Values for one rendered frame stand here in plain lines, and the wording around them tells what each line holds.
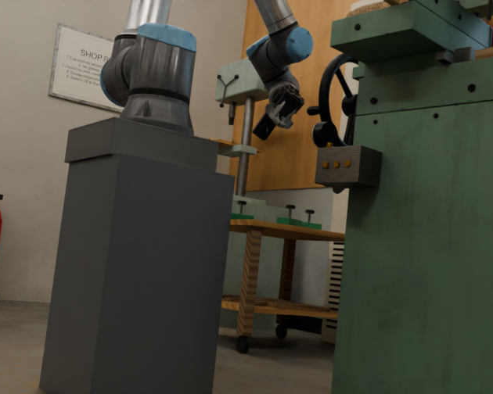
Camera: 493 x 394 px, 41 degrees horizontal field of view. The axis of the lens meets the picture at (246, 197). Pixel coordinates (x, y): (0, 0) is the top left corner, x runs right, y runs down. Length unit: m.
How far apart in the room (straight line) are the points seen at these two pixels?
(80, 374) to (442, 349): 0.75
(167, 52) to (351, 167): 0.52
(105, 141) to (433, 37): 0.74
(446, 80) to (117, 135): 0.71
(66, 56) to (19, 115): 0.48
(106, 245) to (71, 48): 2.99
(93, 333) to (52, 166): 2.81
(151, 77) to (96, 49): 2.80
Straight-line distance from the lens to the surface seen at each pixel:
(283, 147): 4.29
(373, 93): 1.52
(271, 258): 3.79
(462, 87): 1.41
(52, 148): 4.17
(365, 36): 1.44
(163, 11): 1.84
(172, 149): 1.51
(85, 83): 4.29
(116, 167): 1.41
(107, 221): 1.42
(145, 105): 1.56
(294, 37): 1.88
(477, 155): 1.35
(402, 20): 1.39
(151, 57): 1.60
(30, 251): 4.12
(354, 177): 1.40
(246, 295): 2.61
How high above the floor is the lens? 0.34
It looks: 6 degrees up
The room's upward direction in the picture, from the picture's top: 6 degrees clockwise
